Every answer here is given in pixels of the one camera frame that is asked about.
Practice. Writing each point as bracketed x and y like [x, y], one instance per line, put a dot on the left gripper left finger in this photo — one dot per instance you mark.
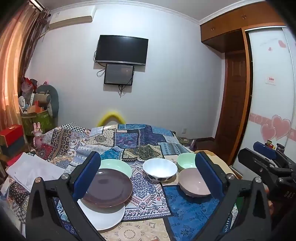
[42, 219]

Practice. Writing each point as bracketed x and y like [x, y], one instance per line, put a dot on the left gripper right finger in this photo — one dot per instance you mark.
[253, 220]

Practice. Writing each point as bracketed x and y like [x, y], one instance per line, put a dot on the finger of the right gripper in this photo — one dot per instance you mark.
[264, 150]
[260, 166]

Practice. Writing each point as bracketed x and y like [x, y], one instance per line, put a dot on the white plate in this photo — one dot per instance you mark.
[102, 218]

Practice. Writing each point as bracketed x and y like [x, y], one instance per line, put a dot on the purple plate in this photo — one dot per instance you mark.
[109, 188]

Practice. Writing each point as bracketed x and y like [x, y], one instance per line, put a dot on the pink bowl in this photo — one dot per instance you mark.
[192, 183]

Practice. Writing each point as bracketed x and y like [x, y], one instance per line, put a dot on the mint green bowl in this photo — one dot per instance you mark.
[186, 160]

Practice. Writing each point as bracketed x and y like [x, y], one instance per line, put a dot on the mint green plate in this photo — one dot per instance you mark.
[118, 165]

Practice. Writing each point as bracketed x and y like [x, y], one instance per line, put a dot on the white bowl with black spots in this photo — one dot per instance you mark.
[160, 170]

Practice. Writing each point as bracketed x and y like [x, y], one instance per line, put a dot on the right hand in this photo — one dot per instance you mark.
[270, 204]

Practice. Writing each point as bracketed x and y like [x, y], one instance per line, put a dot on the white sliding door with hearts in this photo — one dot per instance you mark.
[272, 110]

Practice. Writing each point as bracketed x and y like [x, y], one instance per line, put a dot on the white folded paper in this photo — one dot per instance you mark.
[27, 168]

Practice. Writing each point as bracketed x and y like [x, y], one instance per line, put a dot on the pink bunny toy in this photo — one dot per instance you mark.
[37, 141]

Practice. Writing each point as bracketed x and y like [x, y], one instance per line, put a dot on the red gift box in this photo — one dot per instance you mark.
[11, 134]

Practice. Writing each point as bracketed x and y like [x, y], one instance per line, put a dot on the patchwork patterned tablecloth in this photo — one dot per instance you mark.
[155, 211]

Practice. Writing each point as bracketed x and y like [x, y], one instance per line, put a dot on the green cardboard box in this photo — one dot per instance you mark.
[47, 123]

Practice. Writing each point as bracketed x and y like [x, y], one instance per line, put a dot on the yellow round object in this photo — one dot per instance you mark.
[111, 116]

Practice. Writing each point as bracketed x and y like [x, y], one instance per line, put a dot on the grey plush toy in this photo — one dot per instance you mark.
[52, 98]

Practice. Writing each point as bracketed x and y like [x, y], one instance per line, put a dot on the wooden wardrobe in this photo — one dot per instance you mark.
[226, 34]

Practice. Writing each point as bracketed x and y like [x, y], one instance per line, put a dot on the orange curtain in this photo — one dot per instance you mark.
[18, 41]

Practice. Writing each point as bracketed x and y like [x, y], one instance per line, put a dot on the white air conditioner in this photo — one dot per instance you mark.
[73, 16]

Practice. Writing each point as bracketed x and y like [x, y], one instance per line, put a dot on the small black wall monitor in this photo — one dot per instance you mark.
[118, 74]

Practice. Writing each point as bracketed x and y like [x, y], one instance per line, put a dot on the black wall television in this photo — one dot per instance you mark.
[121, 49]

